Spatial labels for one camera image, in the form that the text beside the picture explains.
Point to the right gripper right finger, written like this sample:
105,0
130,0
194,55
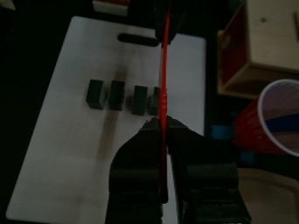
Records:
206,186

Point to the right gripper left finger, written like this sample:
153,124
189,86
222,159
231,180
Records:
134,180

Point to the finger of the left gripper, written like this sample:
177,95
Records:
161,20
177,17

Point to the red toy knife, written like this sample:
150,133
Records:
163,87

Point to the blue tape patch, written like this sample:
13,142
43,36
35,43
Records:
222,132
247,157

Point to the white plastic cutting board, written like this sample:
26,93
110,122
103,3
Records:
70,145

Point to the red plastic cup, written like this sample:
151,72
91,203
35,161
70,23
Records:
249,131

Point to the red wooden box with knob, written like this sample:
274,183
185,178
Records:
269,35

